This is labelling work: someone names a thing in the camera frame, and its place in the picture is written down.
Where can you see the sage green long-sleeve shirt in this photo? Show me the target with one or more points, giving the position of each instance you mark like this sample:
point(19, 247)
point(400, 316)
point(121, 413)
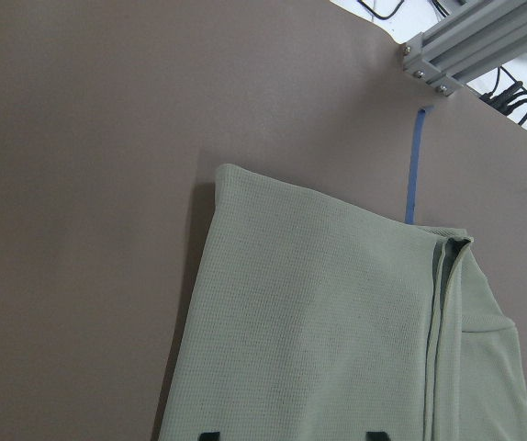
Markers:
point(313, 319)

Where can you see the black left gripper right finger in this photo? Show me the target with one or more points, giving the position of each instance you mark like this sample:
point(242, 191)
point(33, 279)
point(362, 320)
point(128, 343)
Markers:
point(377, 436)

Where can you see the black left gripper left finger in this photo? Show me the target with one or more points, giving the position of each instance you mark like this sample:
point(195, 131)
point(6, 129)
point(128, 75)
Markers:
point(209, 436)

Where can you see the aluminium frame post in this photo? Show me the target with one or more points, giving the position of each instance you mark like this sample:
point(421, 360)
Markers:
point(478, 37)

